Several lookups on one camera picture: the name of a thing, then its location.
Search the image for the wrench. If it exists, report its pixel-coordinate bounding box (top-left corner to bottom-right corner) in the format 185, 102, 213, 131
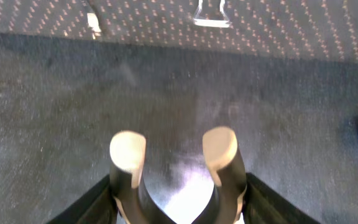
85, 0, 104, 40

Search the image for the black pegboard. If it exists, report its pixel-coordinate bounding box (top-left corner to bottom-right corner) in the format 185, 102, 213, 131
0, 0, 358, 65

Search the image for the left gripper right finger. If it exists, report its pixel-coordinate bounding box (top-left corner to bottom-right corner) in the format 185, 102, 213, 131
242, 172, 323, 224

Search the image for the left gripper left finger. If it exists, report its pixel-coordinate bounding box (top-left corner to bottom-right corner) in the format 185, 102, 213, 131
47, 174, 119, 224

